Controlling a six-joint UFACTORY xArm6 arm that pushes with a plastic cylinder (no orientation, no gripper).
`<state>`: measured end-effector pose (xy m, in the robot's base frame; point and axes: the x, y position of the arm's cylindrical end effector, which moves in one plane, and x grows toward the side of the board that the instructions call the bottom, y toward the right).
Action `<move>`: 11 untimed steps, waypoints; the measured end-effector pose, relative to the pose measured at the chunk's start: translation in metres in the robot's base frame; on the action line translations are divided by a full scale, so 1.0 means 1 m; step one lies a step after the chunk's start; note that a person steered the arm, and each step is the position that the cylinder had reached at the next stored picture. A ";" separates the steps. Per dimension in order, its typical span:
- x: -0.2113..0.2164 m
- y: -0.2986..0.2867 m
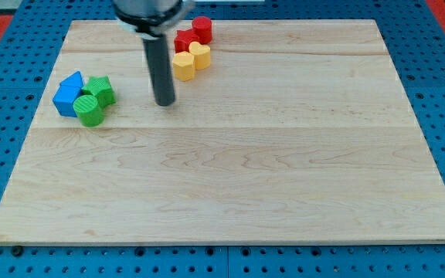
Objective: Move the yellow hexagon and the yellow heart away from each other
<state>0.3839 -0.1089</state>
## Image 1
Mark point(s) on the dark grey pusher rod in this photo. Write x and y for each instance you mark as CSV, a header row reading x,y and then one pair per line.
x,y
159,66

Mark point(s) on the yellow hexagon block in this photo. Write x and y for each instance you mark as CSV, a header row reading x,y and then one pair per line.
x,y
184,66

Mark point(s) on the yellow heart block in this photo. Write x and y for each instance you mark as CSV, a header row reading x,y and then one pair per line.
x,y
202,54

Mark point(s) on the red star block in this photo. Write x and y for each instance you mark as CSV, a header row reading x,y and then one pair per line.
x,y
183,40

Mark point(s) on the red cylinder block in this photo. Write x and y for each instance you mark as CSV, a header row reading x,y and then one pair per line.
x,y
202,26

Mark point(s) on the green star block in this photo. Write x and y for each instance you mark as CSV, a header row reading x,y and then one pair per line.
x,y
100,88

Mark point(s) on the blue triangle block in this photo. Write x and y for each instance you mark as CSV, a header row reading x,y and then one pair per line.
x,y
75,80

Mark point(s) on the green cylinder block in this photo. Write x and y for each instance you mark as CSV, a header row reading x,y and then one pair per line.
x,y
88,111

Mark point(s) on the blue cube block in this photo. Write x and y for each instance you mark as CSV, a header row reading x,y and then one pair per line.
x,y
64,98

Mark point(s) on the wooden board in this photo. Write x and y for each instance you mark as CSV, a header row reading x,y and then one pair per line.
x,y
300,133

